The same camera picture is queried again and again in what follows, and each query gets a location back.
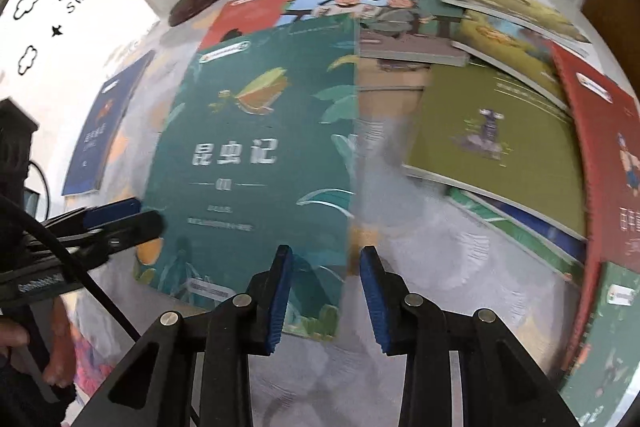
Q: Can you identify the red fairy tale book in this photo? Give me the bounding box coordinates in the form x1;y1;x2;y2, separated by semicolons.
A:
551;42;639;372

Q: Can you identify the olive green book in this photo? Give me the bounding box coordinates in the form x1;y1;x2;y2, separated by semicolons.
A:
404;63;587;239

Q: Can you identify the blue fairy tale book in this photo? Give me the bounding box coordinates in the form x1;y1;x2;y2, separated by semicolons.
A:
62;51;155;196

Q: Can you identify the light blue cartoon book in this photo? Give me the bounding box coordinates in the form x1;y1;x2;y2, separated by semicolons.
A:
277;0;468;66

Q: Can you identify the red book with yellow figure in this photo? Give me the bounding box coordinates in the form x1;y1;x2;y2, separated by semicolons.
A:
198;0;295;51

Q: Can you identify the teal insect book 01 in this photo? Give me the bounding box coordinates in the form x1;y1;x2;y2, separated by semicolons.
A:
134;15;358;340

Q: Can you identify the dark green insect book 02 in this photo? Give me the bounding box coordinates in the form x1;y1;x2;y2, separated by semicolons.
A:
560;262;639;426

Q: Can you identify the floral tablecloth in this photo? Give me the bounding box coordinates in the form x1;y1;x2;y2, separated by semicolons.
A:
75;10;586;426

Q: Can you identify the person left hand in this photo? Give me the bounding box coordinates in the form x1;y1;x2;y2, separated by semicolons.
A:
0;296;79;390

